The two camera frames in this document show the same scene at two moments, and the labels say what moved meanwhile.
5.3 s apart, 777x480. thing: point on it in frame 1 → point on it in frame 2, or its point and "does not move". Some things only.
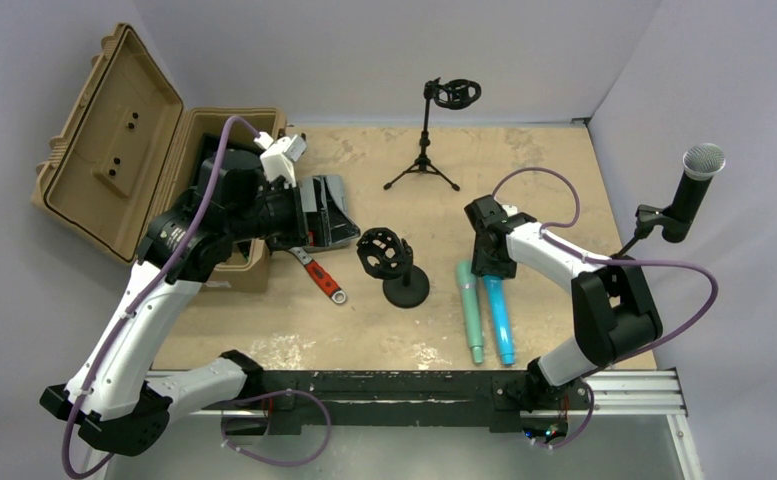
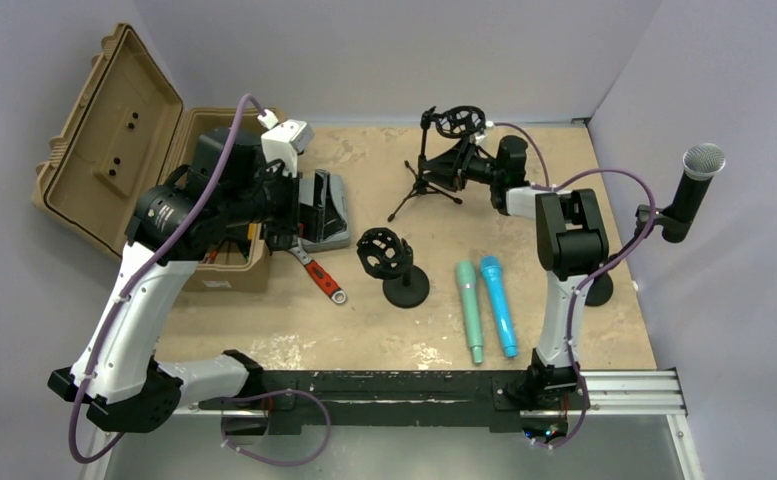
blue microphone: [495, 289] does not move
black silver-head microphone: [700, 164] does not move
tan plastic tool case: [124, 146] does not move
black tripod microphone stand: [450, 94] → [454, 122]
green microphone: [469, 288] does not move
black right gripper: [482, 265] → [450, 169]
